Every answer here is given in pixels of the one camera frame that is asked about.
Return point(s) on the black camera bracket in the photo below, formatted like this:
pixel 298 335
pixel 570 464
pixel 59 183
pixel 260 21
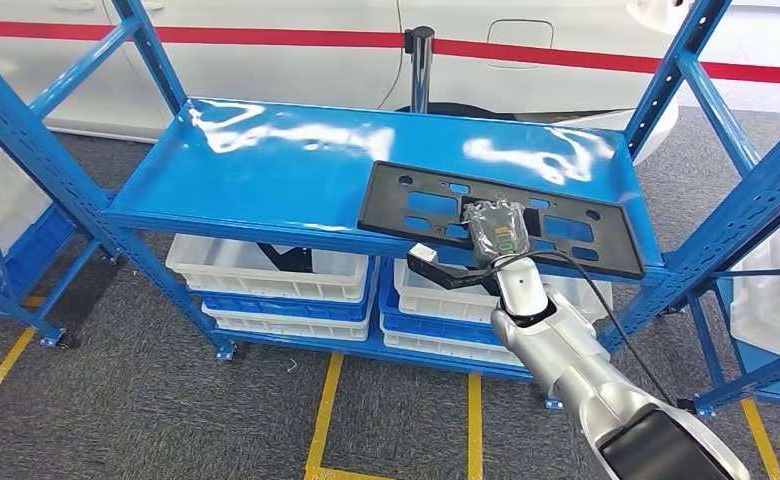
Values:
pixel 450 278

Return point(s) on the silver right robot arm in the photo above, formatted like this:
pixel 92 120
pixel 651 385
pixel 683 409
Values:
pixel 562 358

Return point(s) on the white car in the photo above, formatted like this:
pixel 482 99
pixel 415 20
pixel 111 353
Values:
pixel 264 66

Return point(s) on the black plastic frame part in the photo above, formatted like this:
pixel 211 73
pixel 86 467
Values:
pixel 390 212

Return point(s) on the red barrier belt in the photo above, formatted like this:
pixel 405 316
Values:
pixel 231 36

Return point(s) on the blue plastic crate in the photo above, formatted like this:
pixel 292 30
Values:
pixel 430 329
pixel 39 245
pixel 284 309

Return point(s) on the black curved trim part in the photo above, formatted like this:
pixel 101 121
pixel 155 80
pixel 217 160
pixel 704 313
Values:
pixel 290 260

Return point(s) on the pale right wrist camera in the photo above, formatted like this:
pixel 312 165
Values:
pixel 423 253

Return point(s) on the metal stanchion post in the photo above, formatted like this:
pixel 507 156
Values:
pixel 420 73

